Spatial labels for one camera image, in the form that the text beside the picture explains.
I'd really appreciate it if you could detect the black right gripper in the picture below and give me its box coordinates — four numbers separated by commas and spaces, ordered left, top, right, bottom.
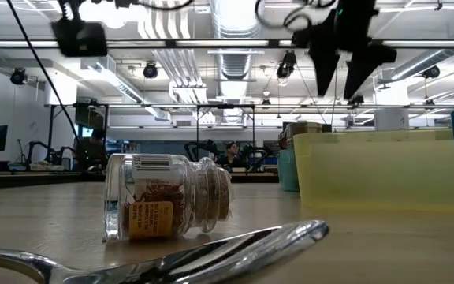
292, 0, 398, 100

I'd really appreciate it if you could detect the small glass saffron jar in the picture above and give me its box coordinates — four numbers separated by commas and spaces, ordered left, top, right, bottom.
102, 152, 234, 243

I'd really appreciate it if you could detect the white square column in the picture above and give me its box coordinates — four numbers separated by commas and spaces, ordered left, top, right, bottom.
374, 80, 411, 131

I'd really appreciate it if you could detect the yellow translucent plastic bin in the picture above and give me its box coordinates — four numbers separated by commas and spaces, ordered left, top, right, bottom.
292, 129, 454, 211

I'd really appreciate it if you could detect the person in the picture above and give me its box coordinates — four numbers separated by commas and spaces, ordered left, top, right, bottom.
75, 129, 108, 171
214, 140, 248, 170

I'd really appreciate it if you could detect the teal translucent plastic bin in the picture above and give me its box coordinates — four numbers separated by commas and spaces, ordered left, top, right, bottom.
277, 148, 301, 193

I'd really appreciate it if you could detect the black bar with lights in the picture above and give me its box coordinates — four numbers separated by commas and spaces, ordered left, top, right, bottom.
0, 38, 454, 50

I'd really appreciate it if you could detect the large silver spoon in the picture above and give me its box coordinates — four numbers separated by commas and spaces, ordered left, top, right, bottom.
0, 219, 329, 284

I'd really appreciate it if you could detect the thin black hanging cable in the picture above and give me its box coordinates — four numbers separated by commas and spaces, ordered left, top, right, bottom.
6, 0, 82, 146

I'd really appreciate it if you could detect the thin hanging wire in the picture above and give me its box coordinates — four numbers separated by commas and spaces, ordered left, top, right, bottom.
330, 96, 341, 127

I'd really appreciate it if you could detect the silver slanted duct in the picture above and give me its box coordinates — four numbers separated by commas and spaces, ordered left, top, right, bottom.
376, 19, 454, 82

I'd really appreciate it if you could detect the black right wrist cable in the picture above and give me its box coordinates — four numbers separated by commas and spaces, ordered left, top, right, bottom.
255, 0, 338, 31

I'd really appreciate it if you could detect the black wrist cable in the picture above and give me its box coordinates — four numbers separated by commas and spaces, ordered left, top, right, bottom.
255, 0, 338, 31
136, 0, 196, 12

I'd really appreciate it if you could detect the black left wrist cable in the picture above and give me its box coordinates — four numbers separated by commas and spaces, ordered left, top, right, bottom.
136, 0, 196, 12

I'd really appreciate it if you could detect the silver ventilation duct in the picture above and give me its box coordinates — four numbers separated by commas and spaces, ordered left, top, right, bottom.
210, 0, 266, 124

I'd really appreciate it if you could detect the black background station frame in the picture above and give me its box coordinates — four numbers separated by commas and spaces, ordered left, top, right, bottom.
195, 103, 256, 174

